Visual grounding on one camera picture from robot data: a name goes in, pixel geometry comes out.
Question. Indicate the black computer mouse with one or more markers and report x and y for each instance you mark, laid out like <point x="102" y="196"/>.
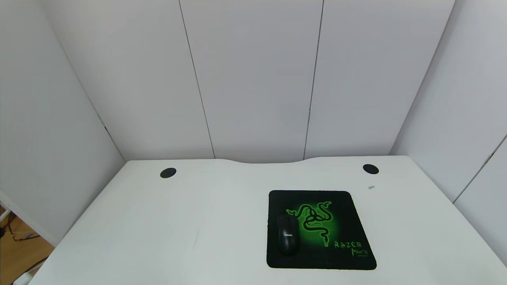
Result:
<point x="288" y="237"/>

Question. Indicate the black green mouse pad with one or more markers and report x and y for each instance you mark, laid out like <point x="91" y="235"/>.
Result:
<point x="336" y="253"/>

